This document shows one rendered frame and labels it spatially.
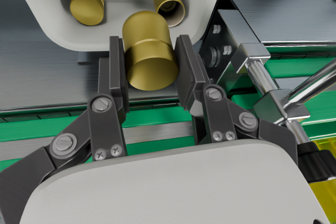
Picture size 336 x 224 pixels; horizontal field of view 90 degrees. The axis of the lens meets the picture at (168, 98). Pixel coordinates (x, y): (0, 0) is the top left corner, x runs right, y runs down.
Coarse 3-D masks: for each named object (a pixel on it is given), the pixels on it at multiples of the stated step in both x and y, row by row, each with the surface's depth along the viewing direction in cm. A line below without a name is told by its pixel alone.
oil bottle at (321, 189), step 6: (330, 180) 24; (312, 186) 23; (318, 186) 23; (324, 186) 24; (330, 186) 24; (318, 192) 23; (324, 192) 23; (330, 192) 23; (318, 198) 23; (324, 198) 23; (330, 198) 23; (324, 204) 22; (330, 204) 22; (324, 210) 22; (330, 210) 22; (330, 216) 22; (330, 222) 21
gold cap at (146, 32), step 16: (144, 16) 11; (160, 16) 12; (128, 32) 11; (144, 32) 10; (160, 32) 11; (128, 48) 10; (144, 48) 10; (160, 48) 10; (128, 64) 10; (144, 64) 10; (160, 64) 10; (176, 64) 10; (128, 80) 11; (144, 80) 11; (160, 80) 11
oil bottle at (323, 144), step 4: (316, 140) 28; (320, 140) 28; (324, 140) 28; (328, 140) 28; (332, 140) 28; (316, 144) 27; (320, 144) 27; (324, 144) 27; (328, 144) 27; (332, 144) 27; (320, 148) 27; (324, 148) 27; (328, 148) 27; (332, 148) 27; (332, 152) 27
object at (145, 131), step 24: (24, 120) 22; (48, 120) 22; (72, 120) 22; (144, 120) 24; (168, 120) 24; (0, 144) 20; (24, 144) 20; (144, 144) 22; (168, 144) 22; (192, 144) 23; (0, 168) 18
